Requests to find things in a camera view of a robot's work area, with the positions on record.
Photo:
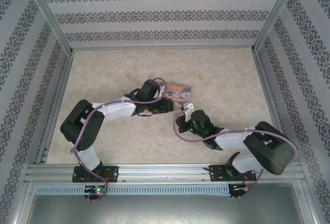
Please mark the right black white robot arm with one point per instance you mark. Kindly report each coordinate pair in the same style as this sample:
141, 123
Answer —
268, 151

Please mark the aluminium table side rail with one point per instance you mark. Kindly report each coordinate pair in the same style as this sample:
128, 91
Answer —
270, 92
55, 92

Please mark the circuit board with yellow light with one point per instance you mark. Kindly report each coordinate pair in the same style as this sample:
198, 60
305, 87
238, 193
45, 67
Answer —
238, 188

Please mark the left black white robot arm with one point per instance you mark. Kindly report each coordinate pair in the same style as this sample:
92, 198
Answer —
77, 126

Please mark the aluminium mounting rail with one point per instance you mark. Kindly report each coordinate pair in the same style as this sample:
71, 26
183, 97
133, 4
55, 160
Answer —
159, 172

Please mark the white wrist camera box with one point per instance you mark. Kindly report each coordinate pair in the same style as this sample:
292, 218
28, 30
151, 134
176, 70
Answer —
187, 106
163, 91

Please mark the orange LOVE print tin box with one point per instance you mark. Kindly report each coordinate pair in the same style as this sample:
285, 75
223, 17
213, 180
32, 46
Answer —
180, 92

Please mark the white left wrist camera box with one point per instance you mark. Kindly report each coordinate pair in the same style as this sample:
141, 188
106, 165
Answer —
163, 91

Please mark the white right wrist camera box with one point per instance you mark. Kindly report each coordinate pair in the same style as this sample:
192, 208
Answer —
187, 106

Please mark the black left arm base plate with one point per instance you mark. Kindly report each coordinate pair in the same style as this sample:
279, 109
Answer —
113, 173

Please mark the grey metal sheet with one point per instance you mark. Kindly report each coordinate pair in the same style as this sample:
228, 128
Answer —
165, 209

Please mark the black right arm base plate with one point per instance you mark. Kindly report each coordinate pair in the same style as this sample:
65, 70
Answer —
215, 173

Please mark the circuit board with green light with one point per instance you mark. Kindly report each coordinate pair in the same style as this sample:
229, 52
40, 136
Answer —
96, 189

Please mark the aluminium frame post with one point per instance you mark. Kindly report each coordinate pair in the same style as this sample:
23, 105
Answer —
46, 12
277, 12

